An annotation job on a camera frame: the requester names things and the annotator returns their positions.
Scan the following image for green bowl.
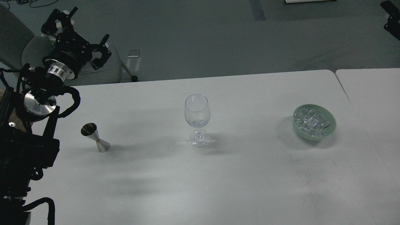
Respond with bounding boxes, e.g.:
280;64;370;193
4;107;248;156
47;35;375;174
292;104;337;141

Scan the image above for grey office chair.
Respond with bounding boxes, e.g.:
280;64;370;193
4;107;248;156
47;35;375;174
0;5;134;86

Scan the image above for steel double jigger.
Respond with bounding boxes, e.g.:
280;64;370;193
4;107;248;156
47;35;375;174
80;123;111;153

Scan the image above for black floor cable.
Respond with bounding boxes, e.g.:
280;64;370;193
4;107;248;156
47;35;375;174
0;0;60;8

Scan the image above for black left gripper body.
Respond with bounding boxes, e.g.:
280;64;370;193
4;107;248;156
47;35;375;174
42;32;94;82

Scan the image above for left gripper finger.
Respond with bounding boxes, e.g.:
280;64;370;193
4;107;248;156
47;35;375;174
41;6;78;39
89;34;112;70

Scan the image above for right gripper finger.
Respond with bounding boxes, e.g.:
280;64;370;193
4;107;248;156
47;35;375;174
380;0;400;14
384;14;400;40

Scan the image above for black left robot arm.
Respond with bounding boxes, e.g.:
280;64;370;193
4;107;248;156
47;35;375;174
1;6;112;225

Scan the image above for clear ice cubes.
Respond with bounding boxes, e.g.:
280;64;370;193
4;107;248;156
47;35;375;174
294;107;331;137

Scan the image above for clear wine glass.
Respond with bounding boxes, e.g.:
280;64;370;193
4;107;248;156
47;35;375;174
184;94;211;147

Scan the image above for beige checkered cushion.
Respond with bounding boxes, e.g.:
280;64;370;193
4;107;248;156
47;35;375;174
0;87;33;133

